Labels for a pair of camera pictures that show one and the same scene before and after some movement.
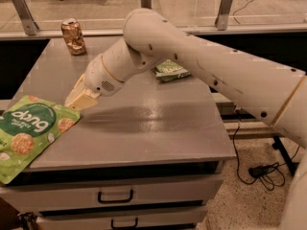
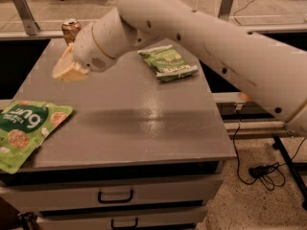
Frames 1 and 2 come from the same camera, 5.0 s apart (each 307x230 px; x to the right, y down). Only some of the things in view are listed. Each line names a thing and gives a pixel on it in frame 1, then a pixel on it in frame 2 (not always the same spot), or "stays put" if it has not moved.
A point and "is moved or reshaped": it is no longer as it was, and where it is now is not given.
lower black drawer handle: x=130 y=227 stays put
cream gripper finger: x=80 y=84 -> x=67 y=56
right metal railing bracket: x=224 y=10 stays put
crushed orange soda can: x=74 y=36 stays put
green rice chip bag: x=30 y=126 is moved or reshaped
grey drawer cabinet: x=147 y=156 stays put
